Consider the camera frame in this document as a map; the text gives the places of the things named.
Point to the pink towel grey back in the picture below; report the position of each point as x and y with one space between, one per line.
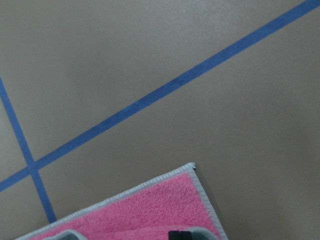
174 201

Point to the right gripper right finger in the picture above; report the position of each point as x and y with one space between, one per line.
186 235

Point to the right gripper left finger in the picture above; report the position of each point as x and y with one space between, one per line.
174 235

